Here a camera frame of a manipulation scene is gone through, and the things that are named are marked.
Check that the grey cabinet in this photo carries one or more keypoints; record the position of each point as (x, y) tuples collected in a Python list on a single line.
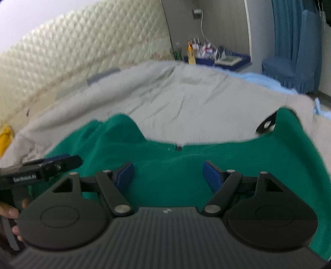
[(227, 25)]

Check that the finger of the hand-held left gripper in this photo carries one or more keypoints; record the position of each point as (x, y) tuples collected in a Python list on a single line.
[(64, 163), (58, 157)]

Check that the grey pillow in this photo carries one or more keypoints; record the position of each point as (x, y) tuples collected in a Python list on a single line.
[(103, 76)]

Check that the light blue sheet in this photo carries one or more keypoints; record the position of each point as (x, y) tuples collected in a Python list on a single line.
[(258, 80)]

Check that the person's left hand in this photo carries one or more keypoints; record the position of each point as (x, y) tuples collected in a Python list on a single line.
[(9, 210)]

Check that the blue tray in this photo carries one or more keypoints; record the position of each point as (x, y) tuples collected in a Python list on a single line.
[(232, 64)]

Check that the blue curtain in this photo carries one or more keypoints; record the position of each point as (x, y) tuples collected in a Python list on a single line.
[(284, 31)]

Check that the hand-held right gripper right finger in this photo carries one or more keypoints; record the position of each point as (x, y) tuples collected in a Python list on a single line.
[(212, 174)]

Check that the yellow bottle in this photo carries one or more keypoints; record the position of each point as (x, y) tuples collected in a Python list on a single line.
[(191, 55)]

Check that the green bottle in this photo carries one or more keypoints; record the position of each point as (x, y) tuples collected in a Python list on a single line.
[(178, 53)]

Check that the blue covered chair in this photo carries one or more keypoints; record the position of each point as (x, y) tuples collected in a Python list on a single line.
[(305, 64)]

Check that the cluster of small bottles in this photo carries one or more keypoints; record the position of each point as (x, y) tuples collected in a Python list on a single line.
[(204, 47)]

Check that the grey blanket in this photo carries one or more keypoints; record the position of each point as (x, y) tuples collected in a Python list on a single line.
[(181, 103)]

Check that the white wall charger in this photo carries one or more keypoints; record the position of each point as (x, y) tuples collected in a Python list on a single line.
[(197, 12)]

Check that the cream quilted headboard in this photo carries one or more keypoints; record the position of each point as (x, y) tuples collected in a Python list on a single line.
[(77, 51)]

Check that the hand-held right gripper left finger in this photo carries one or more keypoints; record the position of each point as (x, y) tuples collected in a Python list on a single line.
[(125, 173)]

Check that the green hoodie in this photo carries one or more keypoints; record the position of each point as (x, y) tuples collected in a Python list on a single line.
[(168, 165)]

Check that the yellow cloth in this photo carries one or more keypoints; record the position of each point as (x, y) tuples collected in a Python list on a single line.
[(5, 139)]

